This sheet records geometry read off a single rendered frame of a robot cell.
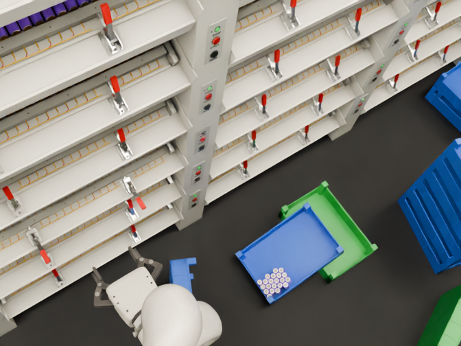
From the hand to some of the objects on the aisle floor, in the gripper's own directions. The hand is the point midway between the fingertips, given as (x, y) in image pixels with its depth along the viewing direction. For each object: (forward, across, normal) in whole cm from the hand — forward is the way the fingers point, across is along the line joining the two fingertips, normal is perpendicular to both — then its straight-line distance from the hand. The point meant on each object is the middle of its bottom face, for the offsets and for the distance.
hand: (114, 261), depth 133 cm
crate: (-46, -83, +75) cm, 121 cm away
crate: (+2, -73, +65) cm, 98 cm away
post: (+40, -35, +57) cm, 78 cm away
